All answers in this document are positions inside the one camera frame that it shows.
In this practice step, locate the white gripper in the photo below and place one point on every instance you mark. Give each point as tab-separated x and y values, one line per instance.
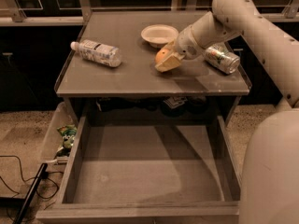
186	45

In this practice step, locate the orange fruit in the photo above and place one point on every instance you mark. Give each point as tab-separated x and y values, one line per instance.
161	54

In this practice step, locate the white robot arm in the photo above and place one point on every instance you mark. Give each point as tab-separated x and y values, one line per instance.
270	174

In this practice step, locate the grey cabinet with counter top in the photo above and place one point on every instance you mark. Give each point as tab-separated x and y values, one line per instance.
137	76

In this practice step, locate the open grey top drawer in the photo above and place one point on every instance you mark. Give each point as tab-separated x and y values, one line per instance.
153	174

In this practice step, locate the white paper bowl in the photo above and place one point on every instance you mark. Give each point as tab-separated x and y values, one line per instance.
159	35

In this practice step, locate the green soda can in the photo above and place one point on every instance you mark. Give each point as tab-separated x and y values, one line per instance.
221	58

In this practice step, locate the clear plastic water bottle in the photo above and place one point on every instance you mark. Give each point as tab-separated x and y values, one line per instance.
97	52

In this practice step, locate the green snack bag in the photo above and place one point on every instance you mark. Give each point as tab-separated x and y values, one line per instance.
68	134

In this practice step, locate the clear plastic storage bin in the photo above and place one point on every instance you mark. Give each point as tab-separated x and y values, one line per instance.
53	140

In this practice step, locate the metal railing behind cabinet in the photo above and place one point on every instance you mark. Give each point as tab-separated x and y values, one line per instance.
76	12

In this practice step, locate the black flat device on floor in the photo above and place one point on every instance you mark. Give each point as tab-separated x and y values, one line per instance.
30	194

